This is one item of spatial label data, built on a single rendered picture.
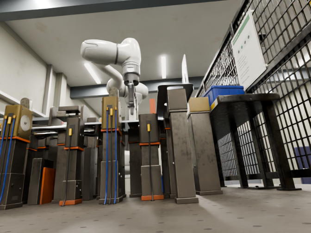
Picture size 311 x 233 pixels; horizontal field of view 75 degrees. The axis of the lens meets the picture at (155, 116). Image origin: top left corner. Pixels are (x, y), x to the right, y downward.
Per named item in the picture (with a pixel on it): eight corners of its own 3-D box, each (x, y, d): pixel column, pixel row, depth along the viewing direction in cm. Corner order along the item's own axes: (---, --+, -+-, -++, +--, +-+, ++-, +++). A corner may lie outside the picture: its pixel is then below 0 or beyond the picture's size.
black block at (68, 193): (53, 208, 61) (61, 115, 70) (66, 205, 70) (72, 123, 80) (71, 207, 61) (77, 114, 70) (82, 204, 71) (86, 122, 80)
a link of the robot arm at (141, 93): (112, 170, 174) (137, 170, 181) (115, 179, 159) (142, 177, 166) (121, 80, 166) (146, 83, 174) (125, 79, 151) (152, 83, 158)
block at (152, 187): (140, 203, 59) (137, 111, 68) (142, 200, 70) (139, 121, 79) (165, 201, 59) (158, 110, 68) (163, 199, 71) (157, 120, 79)
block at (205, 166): (200, 195, 69) (188, 97, 80) (195, 194, 76) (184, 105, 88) (223, 193, 69) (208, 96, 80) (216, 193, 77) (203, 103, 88)
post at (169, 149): (170, 199, 63) (163, 111, 72) (169, 197, 68) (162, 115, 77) (186, 197, 63) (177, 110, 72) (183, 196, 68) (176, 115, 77)
